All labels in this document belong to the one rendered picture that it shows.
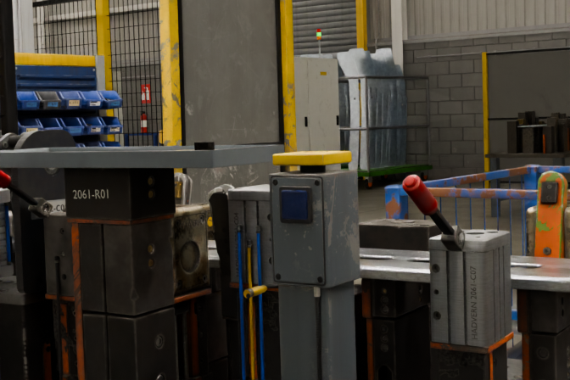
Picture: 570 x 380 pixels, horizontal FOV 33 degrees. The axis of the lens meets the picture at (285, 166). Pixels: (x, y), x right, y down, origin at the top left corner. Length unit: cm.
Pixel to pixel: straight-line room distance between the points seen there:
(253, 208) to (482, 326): 31
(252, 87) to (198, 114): 44
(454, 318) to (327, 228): 20
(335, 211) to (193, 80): 359
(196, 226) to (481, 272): 43
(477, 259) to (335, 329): 18
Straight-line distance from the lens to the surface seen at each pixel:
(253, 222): 118
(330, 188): 95
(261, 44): 495
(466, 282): 107
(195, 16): 456
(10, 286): 146
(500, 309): 111
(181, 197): 168
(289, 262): 97
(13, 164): 116
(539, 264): 127
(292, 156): 96
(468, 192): 316
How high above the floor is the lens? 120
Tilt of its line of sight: 3 degrees down
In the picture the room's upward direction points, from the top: 2 degrees counter-clockwise
